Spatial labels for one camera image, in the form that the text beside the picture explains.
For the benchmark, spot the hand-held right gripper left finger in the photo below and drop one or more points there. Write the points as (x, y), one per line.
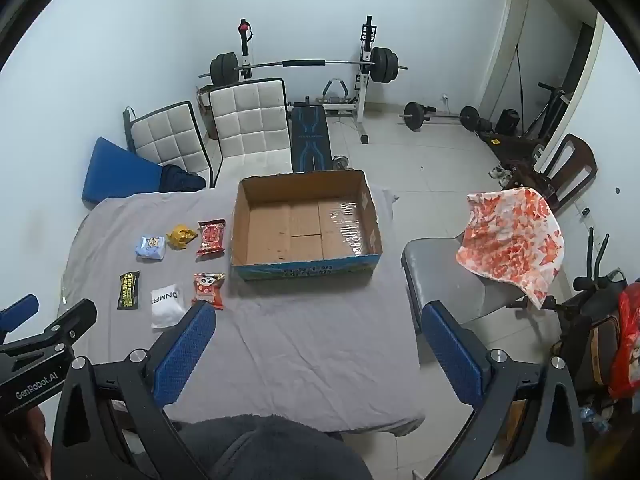
(185, 347)

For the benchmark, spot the white door frame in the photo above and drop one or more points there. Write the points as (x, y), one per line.
(505, 35)

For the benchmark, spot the grey table cloth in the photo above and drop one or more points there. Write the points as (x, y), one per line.
(300, 340)

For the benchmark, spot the black yellow wipes packet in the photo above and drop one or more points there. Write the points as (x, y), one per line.
(129, 290)

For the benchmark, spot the light blue tissue pack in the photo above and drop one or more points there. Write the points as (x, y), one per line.
(151, 248)

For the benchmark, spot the orange red snack packet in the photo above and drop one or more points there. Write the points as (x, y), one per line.
(207, 287)

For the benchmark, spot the black exercise machine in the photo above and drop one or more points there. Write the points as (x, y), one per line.
(590, 340)

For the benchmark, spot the white quilted chair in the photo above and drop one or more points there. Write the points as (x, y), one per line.
(165, 140)
(250, 120)

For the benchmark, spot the long barbell with black plates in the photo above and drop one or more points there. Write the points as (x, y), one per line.
(302, 63)

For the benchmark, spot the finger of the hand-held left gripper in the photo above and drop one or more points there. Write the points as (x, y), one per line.
(17, 310)
(75, 317)

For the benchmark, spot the blue foam mat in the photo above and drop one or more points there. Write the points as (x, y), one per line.
(117, 175)

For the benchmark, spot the short barbell with black plates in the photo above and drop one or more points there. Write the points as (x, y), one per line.
(440, 117)

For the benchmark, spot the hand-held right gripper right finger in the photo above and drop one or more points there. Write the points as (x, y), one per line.
(452, 350)

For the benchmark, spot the black bag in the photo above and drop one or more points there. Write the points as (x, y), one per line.
(507, 122)

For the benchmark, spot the yellow crinkled packet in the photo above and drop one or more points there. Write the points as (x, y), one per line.
(181, 237)

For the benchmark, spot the orange floral cloth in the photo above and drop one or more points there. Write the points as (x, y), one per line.
(515, 240)

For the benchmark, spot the pair of white shoes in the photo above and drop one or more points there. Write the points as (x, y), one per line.
(500, 174)

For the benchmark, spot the red plastic bag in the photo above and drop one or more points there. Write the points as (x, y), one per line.
(627, 345)

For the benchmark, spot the small metal weight plate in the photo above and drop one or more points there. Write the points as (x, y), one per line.
(341, 162)

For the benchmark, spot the grey chair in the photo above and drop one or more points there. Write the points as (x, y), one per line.
(440, 275)

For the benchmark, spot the person's dark grey clothing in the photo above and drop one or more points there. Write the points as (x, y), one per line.
(275, 450)

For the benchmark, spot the white pouch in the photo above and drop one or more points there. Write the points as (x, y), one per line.
(167, 307)

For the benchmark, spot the dark wooden chair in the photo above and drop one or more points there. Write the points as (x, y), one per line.
(575, 165)

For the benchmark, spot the black weight bench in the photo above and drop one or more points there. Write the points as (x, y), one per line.
(311, 137)

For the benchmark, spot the cardboard box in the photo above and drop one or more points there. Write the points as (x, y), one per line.
(300, 230)

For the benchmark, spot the clear plastic bottle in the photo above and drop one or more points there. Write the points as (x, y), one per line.
(595, 419)

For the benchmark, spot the red jacket print snack packet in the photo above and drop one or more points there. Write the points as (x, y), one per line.
(211, 238)

